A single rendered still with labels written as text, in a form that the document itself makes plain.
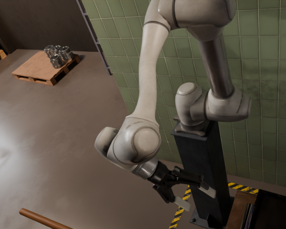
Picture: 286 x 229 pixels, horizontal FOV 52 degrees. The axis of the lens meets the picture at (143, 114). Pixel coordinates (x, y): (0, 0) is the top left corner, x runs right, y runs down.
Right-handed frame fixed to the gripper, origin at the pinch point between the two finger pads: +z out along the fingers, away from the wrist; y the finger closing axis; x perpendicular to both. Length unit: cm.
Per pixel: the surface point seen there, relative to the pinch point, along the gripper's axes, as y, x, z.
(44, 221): 56, 10, -38
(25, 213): 65, 8, -46
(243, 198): 40, -52, 56
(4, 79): 368, -291, -201
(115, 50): 52, -117, -57
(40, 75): 287, -273, -141
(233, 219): 44, -38, 53
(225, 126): 45, -108, 41
